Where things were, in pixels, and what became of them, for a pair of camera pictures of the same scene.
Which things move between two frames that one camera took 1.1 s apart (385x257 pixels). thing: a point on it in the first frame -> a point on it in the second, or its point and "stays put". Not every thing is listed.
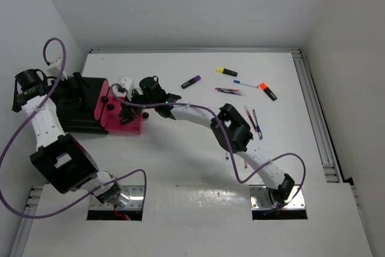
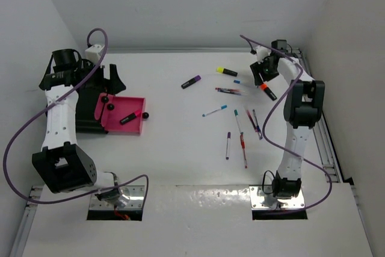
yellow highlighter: x=221 y=70 stays put
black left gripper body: x=64 y=93 -> x=86 y=79
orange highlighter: x=263 y=86 stays put
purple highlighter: x=190 y=82 stays put
